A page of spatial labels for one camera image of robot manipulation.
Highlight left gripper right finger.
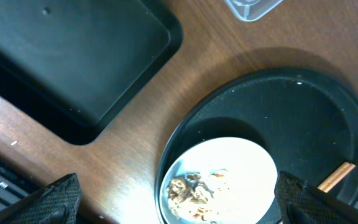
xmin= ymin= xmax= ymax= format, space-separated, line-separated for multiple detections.
xmin=274 ymin=171 xmax=358 ymax=224

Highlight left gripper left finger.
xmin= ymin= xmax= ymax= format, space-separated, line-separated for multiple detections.
xmin=0 ymin=173 xmax=82 ymax=224

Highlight wooden chopstick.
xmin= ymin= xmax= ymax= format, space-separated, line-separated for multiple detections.
xmin=318 ymin=162 xmax=356 ymax=193

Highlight grey plate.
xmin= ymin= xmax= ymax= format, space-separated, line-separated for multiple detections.
xmin=158 ymin=137 xmax=278 ymax=223

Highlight round black tray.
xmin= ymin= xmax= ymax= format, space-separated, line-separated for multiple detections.
xmin=155 ymin=68 xmax=358 ymax=223

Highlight food scraps on plate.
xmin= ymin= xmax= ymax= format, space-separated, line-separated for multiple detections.
xmin=165 ymin=169 xmax=229 ymax=223

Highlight black rectangular bin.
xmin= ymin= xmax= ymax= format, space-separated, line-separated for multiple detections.
xmin=0 ymin=0 xmax=183 ymax=145

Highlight clear plastic bin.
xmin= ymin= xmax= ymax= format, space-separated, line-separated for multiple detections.
xmin=224 ymin=0 xmax=283 ymax=22

